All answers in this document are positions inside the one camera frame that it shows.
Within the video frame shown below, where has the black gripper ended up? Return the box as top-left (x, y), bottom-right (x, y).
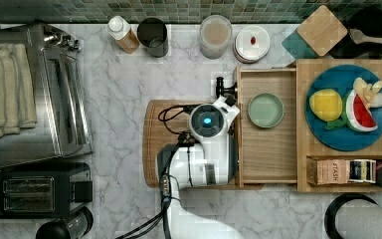
top-left (215, 77), bottom-right (238, 107)

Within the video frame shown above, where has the wooden drawer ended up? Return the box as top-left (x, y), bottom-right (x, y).
top-left (234, 67), bottom-right (297, 188)

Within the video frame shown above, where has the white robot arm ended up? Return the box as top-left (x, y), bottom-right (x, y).
top-left (156, 77), bottom-right (244, 239)

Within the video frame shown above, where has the green ceramic bowl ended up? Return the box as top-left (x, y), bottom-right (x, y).
top-left (248, 93), bottom-right (285, 128)

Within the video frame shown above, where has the white plate with red item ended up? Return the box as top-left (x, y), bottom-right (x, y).
top-left (234, 25), bottom-right (271, 64)

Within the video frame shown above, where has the clear jar of snacks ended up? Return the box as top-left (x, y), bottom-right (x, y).
top-left (199, 15), bottom-right (233, 59)

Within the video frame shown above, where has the wooden cutting board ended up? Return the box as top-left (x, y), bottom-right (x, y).
top-left (141, 99), bottom-right (265, 191)

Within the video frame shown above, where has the teal container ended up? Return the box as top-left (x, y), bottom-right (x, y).
top-left (282, 31), bottom-right (318, 59)

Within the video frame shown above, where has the wooden cabinet top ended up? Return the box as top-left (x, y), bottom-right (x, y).
top-left (295, 59), bottom-right (382, 193)

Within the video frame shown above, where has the dark metal cup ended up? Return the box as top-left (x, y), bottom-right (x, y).
top-left (137, 18), bottom-right (168, 58)

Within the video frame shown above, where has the square wooden lid board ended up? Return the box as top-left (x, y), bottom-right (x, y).
top-left (296, 5), bottom-right (348, 57)

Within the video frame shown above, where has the blue round plate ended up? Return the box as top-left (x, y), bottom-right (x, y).
top-left (305, 65), bottom-right (382, 151)

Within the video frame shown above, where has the white capped bottle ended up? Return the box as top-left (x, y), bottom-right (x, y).
top-left (106, 16), bottom-right (139, 54)

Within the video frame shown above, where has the red plush watermelon slice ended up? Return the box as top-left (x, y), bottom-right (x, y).
top-left (344, 90), bottom-right (378, 132)

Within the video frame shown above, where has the plush peeled banana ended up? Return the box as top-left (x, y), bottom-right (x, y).
top-left (353, 78), bottom-right (382, 110)

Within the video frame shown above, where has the wooden spoon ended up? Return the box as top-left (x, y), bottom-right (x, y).
top-left (349, 29), bottom-right (382, 44)

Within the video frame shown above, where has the black round pan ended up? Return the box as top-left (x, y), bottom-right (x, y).
top-left (329, 7), bottom-right (382, 59)

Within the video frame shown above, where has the wooden tea box tray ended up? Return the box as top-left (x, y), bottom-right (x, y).
top-left (306, 156), bottom-right (382, 188)

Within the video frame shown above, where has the silver toaster oven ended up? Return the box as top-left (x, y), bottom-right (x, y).
top-left (0, 23), bottom-right (93, 168)

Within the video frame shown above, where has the black coffee grinder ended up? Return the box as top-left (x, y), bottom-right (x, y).
top-left (35, 207), bottom-right (94, 239)

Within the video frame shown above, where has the black silver toaster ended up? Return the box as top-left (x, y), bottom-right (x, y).
top-left (0, 162), bottom-right (93, 219)

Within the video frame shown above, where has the folded beige towel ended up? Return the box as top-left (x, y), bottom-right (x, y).
top-left (0, 43), bottom-right (37, 137)

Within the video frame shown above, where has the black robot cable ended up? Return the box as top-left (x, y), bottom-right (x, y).
top-left (157, 104), bottom-right (200, 135)

